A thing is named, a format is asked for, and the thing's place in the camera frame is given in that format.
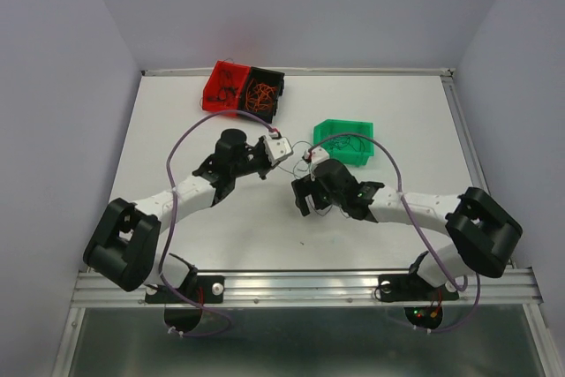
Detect green plastic bin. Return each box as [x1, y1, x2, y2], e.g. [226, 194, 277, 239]
[313, 119, 374, 167]

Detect orange wires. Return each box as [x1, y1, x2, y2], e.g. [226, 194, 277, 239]
[244, 79, 279, 114]

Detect thin blue wire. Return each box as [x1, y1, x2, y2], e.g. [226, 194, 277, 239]
[328, 132, 367, 155]

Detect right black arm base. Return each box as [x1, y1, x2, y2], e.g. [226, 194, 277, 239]
[373, 274, 460, 303]

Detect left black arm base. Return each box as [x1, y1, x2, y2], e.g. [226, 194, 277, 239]
[144, 253, 225, 305]

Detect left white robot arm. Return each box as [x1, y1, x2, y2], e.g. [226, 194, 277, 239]
[83, 129, 292, 301]

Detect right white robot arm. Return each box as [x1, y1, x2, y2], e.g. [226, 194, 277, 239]
[291, 159, 523, 298]

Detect black plastic bin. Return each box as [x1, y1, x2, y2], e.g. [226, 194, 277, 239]
[238, 67, 285, 124]

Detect red plastic bin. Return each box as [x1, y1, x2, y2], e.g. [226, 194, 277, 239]
[201, 61, 251, 112]

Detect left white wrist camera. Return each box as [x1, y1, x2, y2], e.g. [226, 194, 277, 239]
[264, 136, 293, 166]

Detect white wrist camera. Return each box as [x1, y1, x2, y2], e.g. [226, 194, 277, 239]
[264, 136, 293, 166]
[302, 147, 330, 180]

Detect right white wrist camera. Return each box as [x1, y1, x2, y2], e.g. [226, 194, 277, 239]
[302, 147, 330, 180]

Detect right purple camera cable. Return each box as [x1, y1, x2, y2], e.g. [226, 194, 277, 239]
[308, 132, 482, 336]

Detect purple camera cable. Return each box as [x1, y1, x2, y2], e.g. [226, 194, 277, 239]
[158, 110, 283, 337]
[308, 132, 482, 336]

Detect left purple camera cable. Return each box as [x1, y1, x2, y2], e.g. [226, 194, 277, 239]
[158, 110, 283, 337]

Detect aluminium front rail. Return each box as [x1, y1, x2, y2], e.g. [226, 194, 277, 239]
[71, 268, 543, 309]

